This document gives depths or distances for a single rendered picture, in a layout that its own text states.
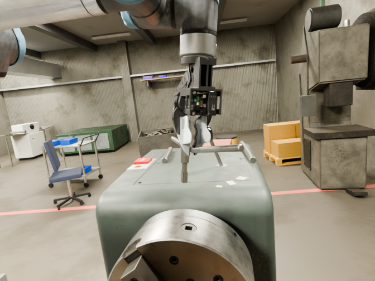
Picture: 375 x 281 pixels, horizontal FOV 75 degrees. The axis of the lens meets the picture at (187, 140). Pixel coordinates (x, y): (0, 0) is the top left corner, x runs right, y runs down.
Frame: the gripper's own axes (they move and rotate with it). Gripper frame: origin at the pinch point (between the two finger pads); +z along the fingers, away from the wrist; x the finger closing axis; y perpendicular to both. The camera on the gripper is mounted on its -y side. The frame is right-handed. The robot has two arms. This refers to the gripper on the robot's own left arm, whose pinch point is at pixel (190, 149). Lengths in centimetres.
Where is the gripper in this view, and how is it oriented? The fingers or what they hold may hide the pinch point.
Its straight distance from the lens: 57.3
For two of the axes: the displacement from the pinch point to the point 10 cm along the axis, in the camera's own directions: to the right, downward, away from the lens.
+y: 3.7, 1.8, -9.1
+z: -0.3, 9.8, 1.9
